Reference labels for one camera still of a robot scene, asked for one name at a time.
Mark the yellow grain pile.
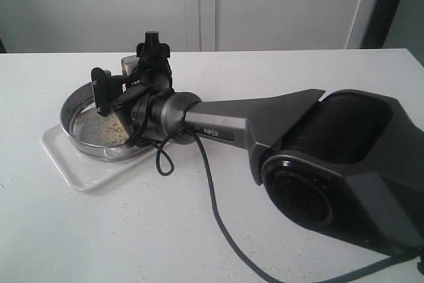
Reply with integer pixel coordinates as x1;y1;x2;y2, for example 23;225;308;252
95;113;128;146

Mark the stainless steel cup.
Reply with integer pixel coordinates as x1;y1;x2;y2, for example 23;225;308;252
121;55;139;76

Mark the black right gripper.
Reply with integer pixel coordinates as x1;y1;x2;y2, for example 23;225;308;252
111;31;172;110

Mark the round steel mesh sieve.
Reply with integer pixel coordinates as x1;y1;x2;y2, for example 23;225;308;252
60;76;162;161

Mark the white rectangular plastic tray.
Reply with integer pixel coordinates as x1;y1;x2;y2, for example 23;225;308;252
40;109;156;192

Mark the white cabinet with doors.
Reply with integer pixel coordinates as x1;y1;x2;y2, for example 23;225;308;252
1;0;376;52

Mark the black camera cable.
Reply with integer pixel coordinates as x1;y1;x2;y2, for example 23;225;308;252
125;44;424;283

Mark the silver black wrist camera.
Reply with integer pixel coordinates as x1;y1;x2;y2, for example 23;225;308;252
91;67;112;117

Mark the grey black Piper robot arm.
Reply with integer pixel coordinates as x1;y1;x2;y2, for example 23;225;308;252
111;32;423;255

